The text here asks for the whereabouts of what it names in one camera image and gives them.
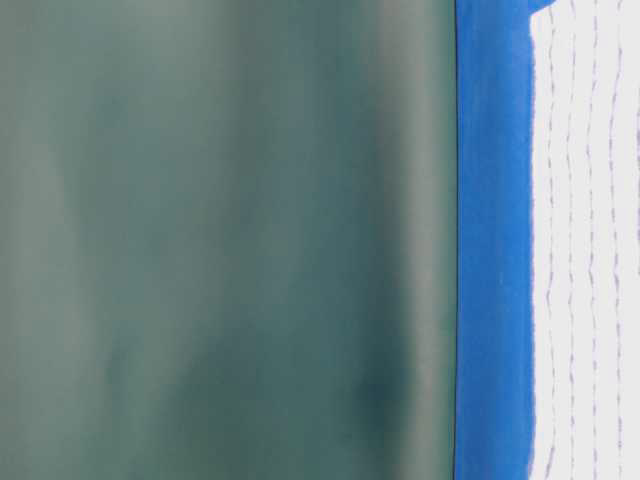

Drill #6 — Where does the white blue striped towel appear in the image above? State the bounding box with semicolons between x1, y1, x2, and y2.
530;1;639;479

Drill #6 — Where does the blue table cloth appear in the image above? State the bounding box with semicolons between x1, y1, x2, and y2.
454;1;544;479

